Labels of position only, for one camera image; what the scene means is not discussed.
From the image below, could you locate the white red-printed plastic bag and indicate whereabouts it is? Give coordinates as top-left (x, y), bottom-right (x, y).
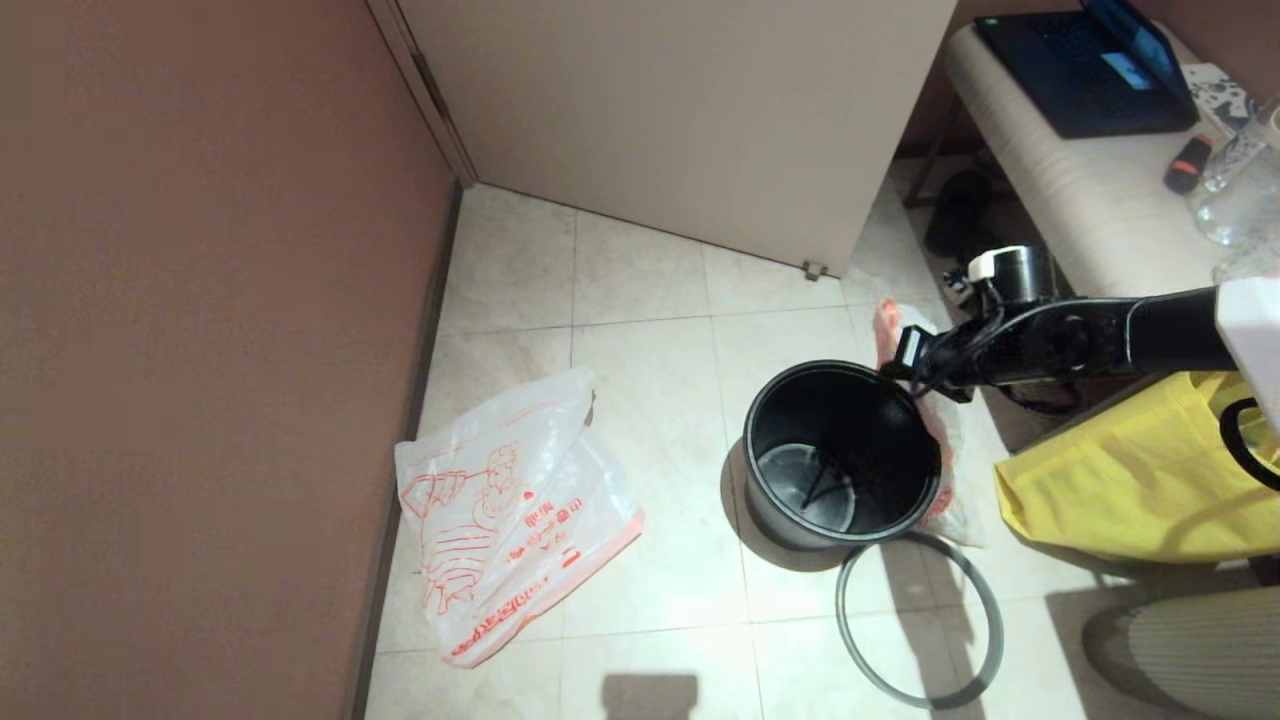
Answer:
top-left (395, 365), bottom-right (646, 669)

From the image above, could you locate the cream striped bench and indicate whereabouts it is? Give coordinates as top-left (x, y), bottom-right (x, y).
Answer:
top-left (905, 22), bottom-right (1280, 299)

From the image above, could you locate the clear glass cup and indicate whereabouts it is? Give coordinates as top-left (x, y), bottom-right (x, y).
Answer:
top-left (1187, 160), bottom-right (1280, 250)
top-left (1213, 245), bottom-right (1280, 285)

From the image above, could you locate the beige striped stool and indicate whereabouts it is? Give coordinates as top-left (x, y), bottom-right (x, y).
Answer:
top-left (1082, 585), bottom-right (1280, 720)

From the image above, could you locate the black orange handheld device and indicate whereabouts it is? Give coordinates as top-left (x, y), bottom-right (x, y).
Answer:
top-left (1162, 135), bottom-right (1214, 197)

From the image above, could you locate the beige door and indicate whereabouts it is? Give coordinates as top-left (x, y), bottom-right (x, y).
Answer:
top-left (398, 0), bottom-right (959, 280)

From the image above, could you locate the grey plastic bin ring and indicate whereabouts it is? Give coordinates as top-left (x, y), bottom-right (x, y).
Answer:
top-left (836, 530), bottom-right (1006, 709)

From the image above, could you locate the yellow bag with black handle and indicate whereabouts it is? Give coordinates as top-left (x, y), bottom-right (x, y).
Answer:
top-left (994, 372), bottom-right (1280, 564)

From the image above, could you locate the spare white plastic bag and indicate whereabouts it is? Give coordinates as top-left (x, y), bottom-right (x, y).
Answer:
top-left (872, 298), bottom-right (986, 547)

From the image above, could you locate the clear ribbed glass bottle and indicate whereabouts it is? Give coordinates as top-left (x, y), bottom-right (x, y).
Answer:
top-left (1198, 100), bottom-right (1280, 196)

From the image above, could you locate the beige door frame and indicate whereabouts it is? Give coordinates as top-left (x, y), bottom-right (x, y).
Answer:
top-left (365, 0), bottom-right (479, 189)

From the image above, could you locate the black round trash bin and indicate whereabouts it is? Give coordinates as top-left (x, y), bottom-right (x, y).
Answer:
top-left (743, 360), bottom-right (943, 550)

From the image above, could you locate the white black patterned card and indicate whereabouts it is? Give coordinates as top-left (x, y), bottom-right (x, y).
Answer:
top-left (1180, 65), bottom-right (1257, 137)

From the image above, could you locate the dark blue laptop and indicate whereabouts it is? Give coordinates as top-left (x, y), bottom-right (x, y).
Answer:
top-left (973, 0), bottom-right (1200, 141)

